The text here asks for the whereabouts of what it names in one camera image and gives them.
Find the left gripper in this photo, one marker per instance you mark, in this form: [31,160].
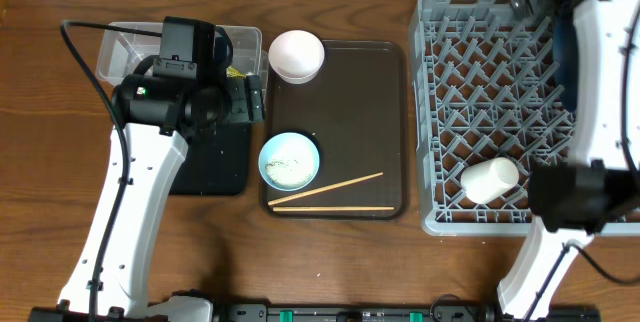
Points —
[247,107]

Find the pink bowl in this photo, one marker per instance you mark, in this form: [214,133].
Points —
[296,56]

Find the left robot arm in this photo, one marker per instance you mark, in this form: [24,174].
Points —
[159,118]

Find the yellow snack wrapper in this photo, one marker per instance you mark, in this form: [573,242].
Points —
[234,73]

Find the white cup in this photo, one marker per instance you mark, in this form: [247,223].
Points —
[488,180]

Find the black tray bin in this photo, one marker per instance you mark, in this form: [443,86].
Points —
[216,164]

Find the grey dishwasher rack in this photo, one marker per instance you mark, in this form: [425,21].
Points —
[484,88]

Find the brown serving tray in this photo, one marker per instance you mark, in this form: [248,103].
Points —
[355,111]

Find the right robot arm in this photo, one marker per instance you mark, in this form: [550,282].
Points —
[596,43]

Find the upper wooden chopstick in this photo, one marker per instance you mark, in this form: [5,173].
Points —
[324,189]

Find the clear plastic bin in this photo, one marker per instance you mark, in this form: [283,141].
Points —
[120,53]

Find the dark blue plate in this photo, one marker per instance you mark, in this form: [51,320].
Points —
[565,52]

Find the light blue bowl with rice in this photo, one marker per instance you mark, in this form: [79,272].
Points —
[288,161]

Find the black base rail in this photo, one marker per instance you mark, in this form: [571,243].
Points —
[448,312]

